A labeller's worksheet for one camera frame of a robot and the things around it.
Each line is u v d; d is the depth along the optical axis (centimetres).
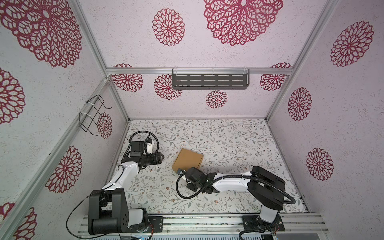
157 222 74
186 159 92
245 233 63
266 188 46
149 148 80
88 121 74
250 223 72
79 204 39
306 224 76
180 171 75
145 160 73
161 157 83
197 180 67
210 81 100
